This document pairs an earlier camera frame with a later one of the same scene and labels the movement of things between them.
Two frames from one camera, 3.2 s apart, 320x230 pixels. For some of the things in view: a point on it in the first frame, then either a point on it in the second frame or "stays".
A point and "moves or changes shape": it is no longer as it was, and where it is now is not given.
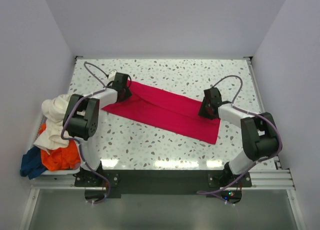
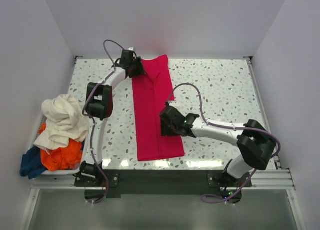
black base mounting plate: [162, 181] stays
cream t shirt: [55, 110] stays
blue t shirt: [31, 164] stays
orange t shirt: [62, 159] stays
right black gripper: [207, 109] to [165, 123]
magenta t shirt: [166, 111] moves or changes shape
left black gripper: [125, 91] to [137, 68]
